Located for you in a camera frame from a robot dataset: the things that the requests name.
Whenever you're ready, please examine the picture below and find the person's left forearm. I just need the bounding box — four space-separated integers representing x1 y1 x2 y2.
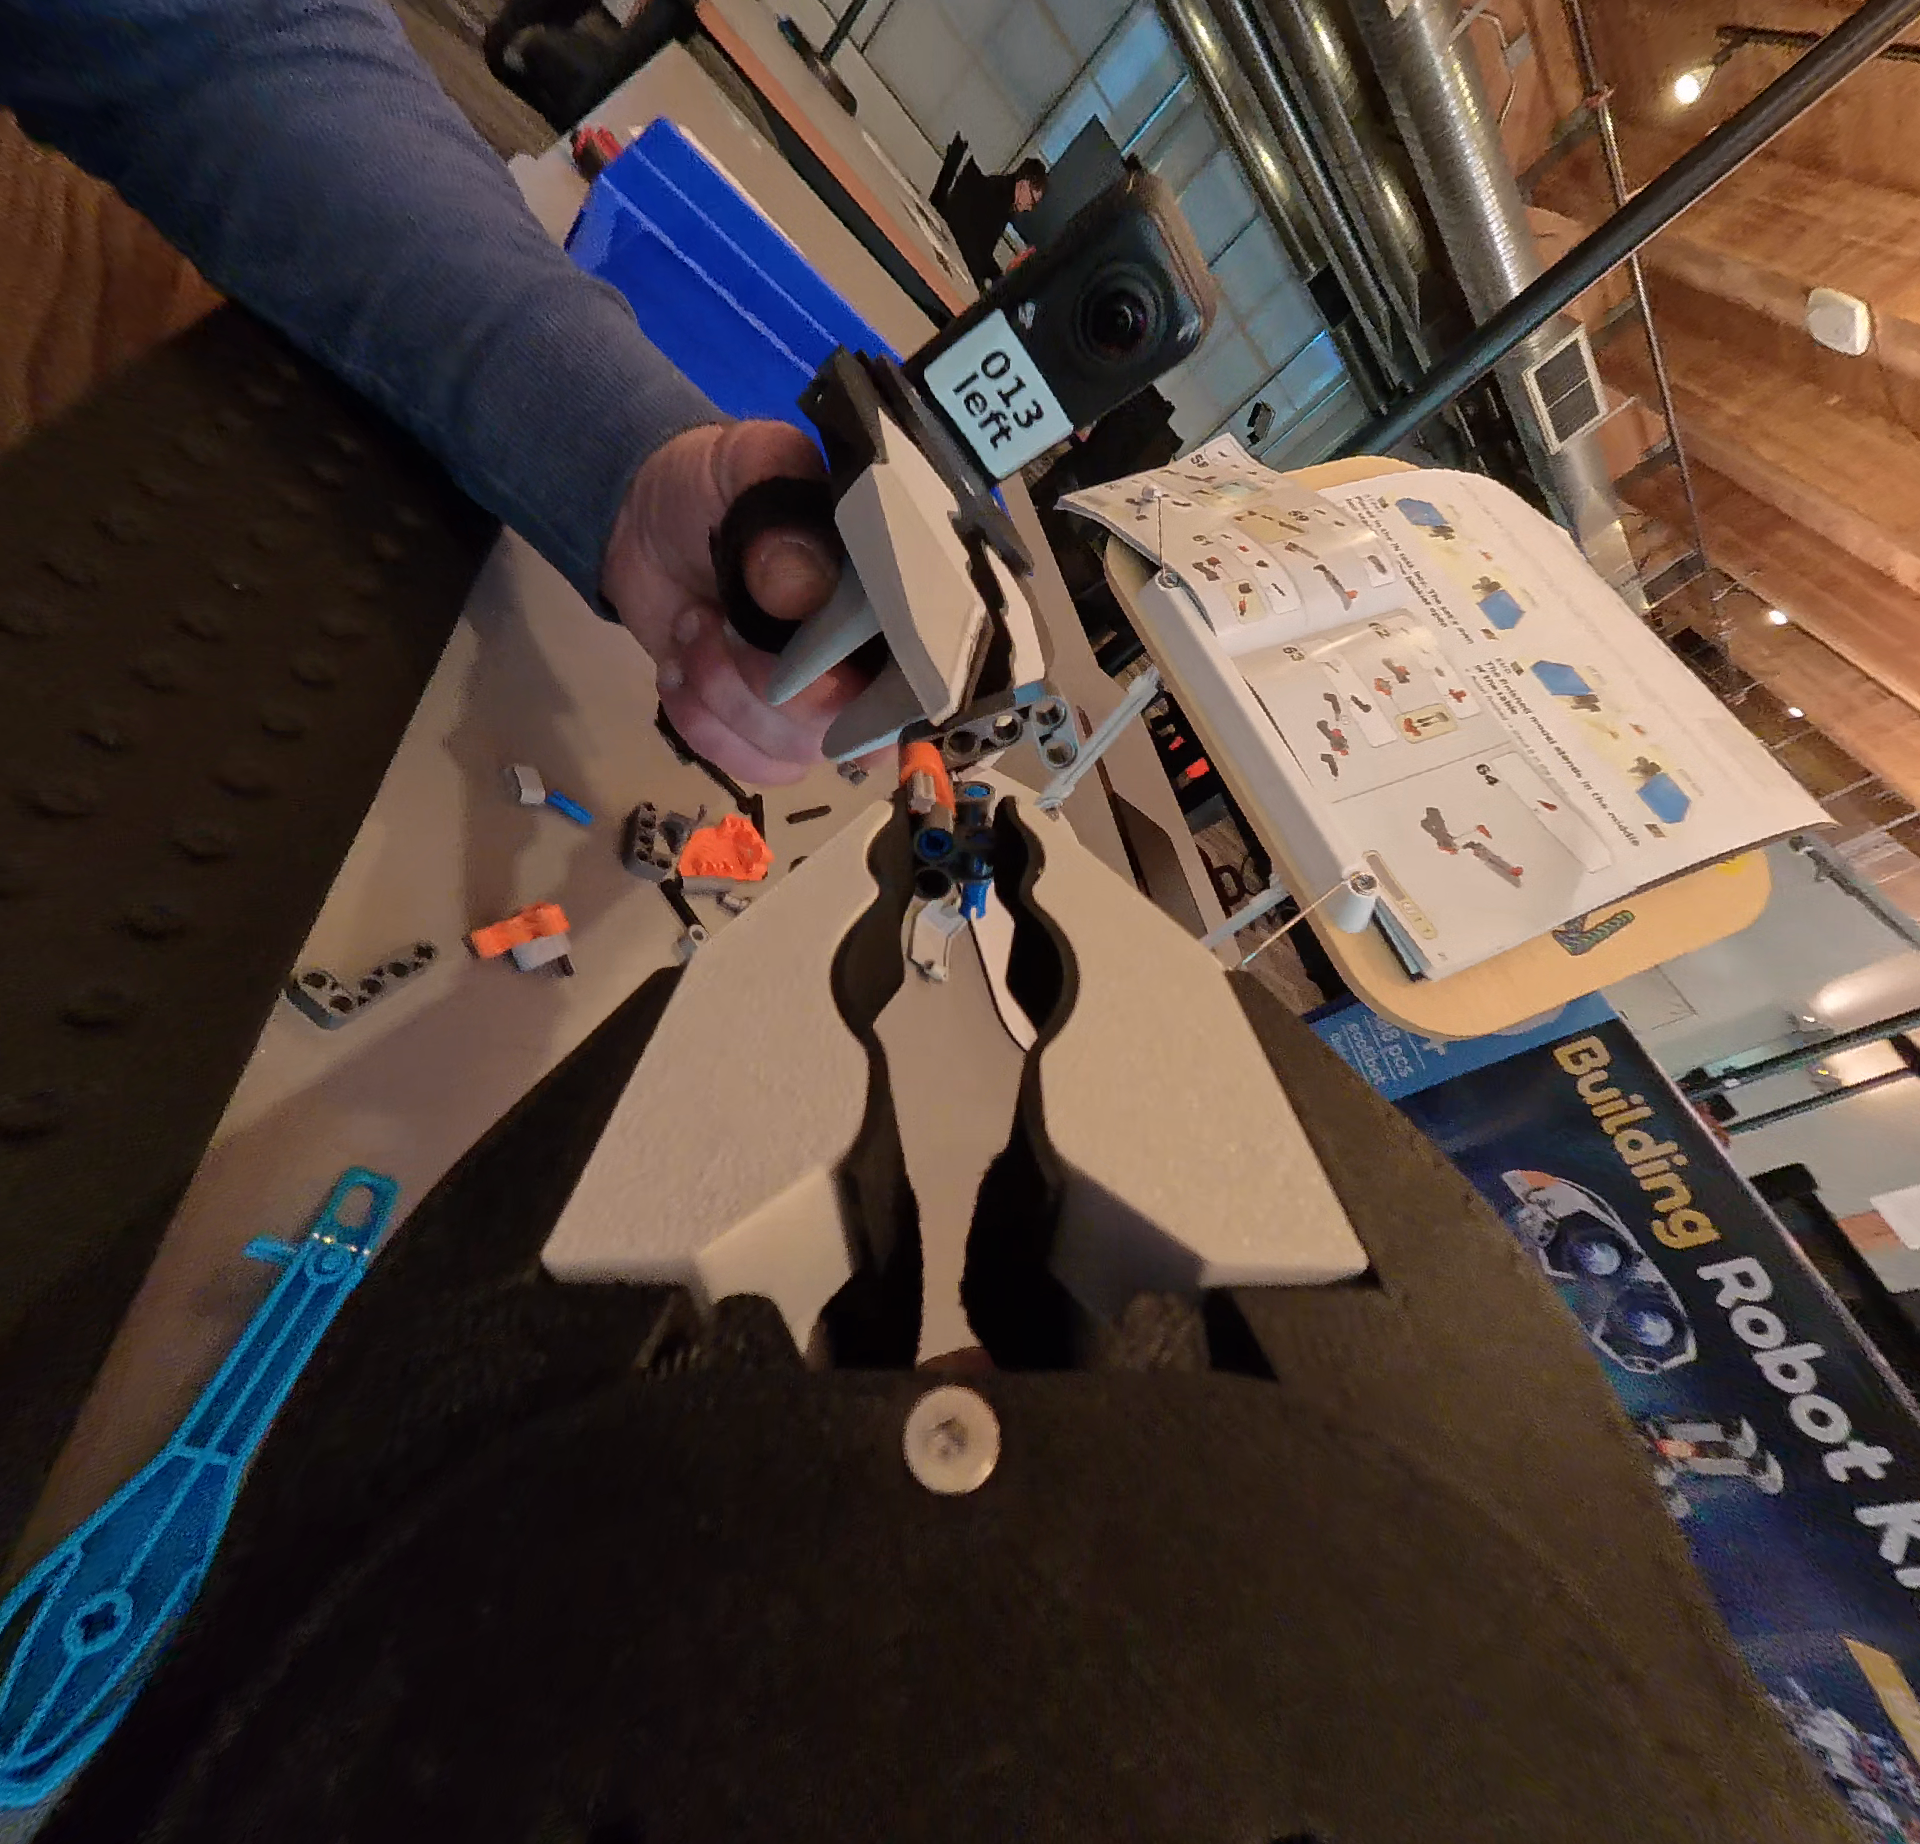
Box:
0 0 718 615

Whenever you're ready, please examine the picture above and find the black office chair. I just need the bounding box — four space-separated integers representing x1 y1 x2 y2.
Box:
480 0 718 134

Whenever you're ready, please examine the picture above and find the silver ventilation duct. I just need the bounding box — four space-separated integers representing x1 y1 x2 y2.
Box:
1141 0 1637 574

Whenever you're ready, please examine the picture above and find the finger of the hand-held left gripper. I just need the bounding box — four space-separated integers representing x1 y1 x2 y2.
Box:
978 554 1056 706
766 418 1008 766

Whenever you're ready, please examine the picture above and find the dark blue robot kit box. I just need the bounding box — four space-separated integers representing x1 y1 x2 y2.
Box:
1304 996 1920 1844

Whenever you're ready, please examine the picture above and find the white instruction booklet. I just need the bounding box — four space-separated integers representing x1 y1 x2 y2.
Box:
1056 434 1835 976

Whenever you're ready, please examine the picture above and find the black long beam brick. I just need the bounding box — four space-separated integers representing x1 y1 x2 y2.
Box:
658 704 766 833

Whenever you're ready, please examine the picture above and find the grey orange brick assembly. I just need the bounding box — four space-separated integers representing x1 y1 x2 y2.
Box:
895 690 1084 979

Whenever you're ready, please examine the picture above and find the blue plastic brick tool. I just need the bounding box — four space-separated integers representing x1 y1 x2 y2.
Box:
0 1168 403 1807

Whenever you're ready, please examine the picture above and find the black ceiling pole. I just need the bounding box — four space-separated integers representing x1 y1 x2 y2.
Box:
1336 0 1920 459

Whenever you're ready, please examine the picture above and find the grey angled beam brick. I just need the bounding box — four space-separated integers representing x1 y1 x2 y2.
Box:
286 945 443 1033

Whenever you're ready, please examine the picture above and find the blue plastic bin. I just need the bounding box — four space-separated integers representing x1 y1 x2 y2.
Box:
567 119 962 508

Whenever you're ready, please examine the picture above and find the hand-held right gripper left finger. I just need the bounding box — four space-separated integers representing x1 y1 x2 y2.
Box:
538 800 900 1295

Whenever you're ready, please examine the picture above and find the grey orange brick cluster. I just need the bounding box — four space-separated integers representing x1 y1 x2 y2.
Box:
625 800 777 894

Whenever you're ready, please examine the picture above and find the person's left hand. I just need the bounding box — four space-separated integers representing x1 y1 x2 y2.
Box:
600 423 887 793

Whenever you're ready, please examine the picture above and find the orange white brick cluster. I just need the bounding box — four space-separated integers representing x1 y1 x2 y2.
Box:
467 900 580 976

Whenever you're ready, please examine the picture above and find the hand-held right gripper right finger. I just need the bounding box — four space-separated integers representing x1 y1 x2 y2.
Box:
993 800 1372 1293

